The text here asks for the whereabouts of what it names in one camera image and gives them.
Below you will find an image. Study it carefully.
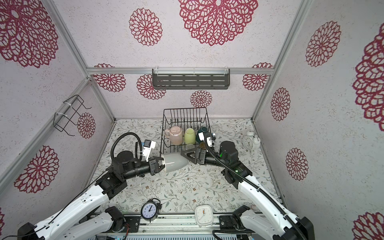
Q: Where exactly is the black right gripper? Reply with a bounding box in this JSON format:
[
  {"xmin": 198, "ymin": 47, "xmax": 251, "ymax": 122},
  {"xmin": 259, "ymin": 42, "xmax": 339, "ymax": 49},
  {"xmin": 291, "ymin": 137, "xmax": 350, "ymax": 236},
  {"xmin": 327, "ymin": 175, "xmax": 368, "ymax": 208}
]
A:
[{"xmin": 183, "ymin": 150, "xmax": 230, "ymax": 171}]

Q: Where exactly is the grey cream mug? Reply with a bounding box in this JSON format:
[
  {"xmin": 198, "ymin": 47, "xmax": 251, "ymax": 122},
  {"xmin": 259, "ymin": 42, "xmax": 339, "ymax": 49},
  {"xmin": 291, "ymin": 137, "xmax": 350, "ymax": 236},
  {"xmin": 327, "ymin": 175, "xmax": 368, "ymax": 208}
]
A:
[{"xmin": 161, "ymin": 153, "xmax": 189, "ymax": 173}]

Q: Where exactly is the light green mug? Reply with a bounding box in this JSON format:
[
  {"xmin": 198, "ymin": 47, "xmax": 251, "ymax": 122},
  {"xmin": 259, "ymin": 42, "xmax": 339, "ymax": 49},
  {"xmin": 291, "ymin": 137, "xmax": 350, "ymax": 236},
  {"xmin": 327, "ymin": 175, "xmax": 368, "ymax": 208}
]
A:
[{"xmin": 184, "ymin": 128, "xmax": 196, "ymax": 145}]

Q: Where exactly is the pink iridescent mug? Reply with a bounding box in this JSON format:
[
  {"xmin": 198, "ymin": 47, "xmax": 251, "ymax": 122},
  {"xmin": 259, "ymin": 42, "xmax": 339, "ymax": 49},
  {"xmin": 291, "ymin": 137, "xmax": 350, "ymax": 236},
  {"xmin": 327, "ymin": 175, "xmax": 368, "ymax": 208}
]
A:
[{"xmin": 165, "ymin": 126, "xmax": 183, "ymax": 146}]

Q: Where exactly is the dark green mug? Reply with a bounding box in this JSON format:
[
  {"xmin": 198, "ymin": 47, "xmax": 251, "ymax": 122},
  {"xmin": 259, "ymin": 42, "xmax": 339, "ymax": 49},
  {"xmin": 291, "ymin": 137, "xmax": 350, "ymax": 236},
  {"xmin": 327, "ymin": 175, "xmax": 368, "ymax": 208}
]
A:
[{"xmin": 196, "ymin": 127, "xmax": 209, "ymax": 144}]

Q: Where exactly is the clear drinking glass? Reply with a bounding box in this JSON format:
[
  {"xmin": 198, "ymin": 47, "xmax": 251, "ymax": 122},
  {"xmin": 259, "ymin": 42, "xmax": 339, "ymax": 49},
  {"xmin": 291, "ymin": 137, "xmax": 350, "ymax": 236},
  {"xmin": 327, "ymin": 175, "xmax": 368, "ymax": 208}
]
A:
[{"xmin": 186, "ymin": 144, "xmax": 195, "ymax": 150}]

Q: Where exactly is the amber glass cup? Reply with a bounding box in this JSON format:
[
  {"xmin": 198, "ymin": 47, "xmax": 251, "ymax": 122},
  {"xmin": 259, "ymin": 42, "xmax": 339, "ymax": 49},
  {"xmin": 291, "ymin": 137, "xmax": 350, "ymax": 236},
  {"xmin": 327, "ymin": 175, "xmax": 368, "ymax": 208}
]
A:
[{"xmin": 199, "ymin": 142, "xmax": 207, "ymax": 150}]

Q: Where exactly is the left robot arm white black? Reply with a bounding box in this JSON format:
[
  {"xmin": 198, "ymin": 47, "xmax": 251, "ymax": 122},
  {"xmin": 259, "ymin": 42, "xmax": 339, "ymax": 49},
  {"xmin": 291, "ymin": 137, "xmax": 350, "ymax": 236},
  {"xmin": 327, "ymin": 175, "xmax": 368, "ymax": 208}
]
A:
[{"xmin": 17, "ymin": 151, "xmax": 165, "ymax": 240}]

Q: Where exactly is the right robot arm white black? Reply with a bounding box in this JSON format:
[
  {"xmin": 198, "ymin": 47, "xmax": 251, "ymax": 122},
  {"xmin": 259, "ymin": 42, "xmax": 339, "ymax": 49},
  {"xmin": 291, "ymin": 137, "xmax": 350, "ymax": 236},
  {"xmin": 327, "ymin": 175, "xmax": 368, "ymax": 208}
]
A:
[{"xmin": 181, "ymin": 141, "xmax": 315, "ymax": 240}]

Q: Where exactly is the black alarm clock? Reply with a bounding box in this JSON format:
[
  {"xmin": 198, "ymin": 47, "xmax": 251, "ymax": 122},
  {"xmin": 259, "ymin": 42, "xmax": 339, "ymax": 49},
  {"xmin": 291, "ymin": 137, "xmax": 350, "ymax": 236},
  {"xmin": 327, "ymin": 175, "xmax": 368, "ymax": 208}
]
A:
[{"xmin": 141, "ymin": 198, "xmax": 162, "ymax": 223}]

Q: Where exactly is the white square clock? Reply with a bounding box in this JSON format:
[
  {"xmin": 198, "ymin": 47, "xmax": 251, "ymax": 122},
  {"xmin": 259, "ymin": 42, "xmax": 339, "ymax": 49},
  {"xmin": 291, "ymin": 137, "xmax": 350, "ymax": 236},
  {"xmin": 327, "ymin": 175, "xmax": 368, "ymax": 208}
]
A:
[{"xmin": 195, "ymin": 205, "xmax": 214, "ymax": 227}]

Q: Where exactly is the white twin bell alarm clock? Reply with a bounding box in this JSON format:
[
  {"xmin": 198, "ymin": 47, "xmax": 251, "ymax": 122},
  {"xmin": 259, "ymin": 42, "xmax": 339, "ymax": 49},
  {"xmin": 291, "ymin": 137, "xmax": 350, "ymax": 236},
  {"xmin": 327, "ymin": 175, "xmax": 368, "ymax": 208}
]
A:
[{"xmin": 243, "ymin": 131, "xmax": 261, "ymax": 150}]

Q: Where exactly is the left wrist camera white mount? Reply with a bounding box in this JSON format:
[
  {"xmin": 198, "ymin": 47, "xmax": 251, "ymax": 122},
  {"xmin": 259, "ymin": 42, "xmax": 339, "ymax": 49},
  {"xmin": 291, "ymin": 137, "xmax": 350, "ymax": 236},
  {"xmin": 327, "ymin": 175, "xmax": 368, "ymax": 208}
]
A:
[{"xmin": 142, "ymin": 140, "xmax": 157, "ymax": 162}]

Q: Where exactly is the black wire dish rack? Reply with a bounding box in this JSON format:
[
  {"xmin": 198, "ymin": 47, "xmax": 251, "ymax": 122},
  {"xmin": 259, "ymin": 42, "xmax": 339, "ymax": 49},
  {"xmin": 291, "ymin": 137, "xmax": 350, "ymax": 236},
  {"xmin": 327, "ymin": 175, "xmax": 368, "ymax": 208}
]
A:
[{"xmin": 160, "ymin": 108, "xmax": 211, "ymax": 154}]

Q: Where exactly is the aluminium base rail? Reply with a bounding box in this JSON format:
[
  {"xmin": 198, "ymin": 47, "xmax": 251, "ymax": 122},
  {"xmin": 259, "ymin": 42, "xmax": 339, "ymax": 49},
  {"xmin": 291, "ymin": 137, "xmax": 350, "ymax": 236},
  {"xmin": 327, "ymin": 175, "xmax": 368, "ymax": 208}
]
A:
[{"xmin": 76, "ymin": 212, "xmax": 305, "ymax": 240}]

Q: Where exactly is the grey wall shelf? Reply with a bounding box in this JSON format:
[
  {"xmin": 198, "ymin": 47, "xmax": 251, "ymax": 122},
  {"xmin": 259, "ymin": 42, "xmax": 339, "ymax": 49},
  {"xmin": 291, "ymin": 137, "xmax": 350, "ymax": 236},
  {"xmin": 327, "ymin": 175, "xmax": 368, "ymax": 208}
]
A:
[{"xmin": 152, "ymin": 69, "xmax": 231, "ymax": 90}]

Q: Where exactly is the black wire wall holder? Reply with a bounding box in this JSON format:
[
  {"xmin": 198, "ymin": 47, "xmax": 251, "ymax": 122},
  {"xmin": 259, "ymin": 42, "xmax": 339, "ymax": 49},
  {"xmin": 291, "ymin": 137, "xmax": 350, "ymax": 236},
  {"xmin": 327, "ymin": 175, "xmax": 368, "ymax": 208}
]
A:
[{"xmin": 52, "ymin": 95, "xmax": 91, "ymax": 137}]

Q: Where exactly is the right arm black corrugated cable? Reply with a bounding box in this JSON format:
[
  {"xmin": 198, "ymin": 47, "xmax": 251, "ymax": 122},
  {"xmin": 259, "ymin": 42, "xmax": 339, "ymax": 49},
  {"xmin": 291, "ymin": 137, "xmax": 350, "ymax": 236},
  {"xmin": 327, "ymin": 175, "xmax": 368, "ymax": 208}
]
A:
[{"xmin": 203, "ymin": 134, "xmax": 308, "ymax": 240}]

